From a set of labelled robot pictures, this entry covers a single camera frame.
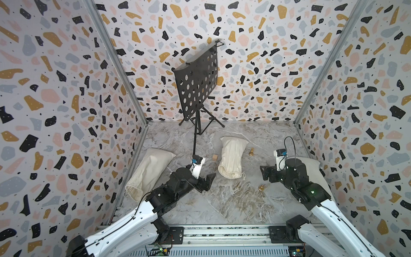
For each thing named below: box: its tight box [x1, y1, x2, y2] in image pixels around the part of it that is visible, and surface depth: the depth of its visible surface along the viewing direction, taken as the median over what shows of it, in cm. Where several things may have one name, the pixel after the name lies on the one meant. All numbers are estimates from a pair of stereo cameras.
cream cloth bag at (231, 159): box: [217, 135, 250, 180], surface depth 92 cm
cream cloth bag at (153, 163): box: [124, 148, 177, 203], surface depth 87 cm
